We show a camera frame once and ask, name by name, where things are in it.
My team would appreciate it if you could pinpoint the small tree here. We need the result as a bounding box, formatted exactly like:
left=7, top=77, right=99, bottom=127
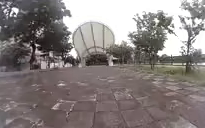
left=127, top=10, right=177, bottom=71

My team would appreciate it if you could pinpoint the group of large trees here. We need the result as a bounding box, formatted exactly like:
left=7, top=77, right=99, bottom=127
left=0, top=0, right=73, bottom=73

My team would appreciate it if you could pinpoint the pale building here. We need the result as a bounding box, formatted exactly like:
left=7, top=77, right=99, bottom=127
left=0, top=39, right=73, bottom=70

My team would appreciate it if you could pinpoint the checkered stone paved plaza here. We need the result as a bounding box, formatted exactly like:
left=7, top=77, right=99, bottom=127
left=0, top=64, right=205, bottom=128

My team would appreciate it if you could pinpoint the slender tree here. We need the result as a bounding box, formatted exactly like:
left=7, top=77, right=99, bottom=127
left=177, top=0, right=205, bottom=74

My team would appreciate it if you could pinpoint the white arched canopy shelter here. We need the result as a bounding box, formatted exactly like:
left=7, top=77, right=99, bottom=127
left=71, top=21, right=116, bottom=68

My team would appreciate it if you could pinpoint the clump of trees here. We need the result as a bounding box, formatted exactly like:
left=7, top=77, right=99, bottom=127
left=106, top=40, right=135, bottom=65

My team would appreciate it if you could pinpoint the grass strip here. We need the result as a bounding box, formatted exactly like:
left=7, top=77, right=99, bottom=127
left=121, top=63, right=205, bottom=88

